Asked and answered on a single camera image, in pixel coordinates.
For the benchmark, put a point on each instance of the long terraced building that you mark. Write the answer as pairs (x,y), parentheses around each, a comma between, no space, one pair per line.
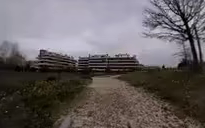
(113,62)

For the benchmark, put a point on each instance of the pale gravel path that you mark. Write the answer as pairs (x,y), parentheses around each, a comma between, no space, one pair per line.
(123,110)

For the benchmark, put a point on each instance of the grass verge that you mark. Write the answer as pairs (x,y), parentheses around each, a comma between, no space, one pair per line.
(36,96)
(176,90)

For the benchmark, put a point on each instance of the small bare tree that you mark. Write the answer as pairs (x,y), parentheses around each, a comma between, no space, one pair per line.
(184,61)

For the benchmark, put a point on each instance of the clump of bare trees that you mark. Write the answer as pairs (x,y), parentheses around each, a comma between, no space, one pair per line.
(11,58)

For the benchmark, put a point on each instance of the large bare tree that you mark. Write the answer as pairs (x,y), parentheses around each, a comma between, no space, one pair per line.
(192,50)

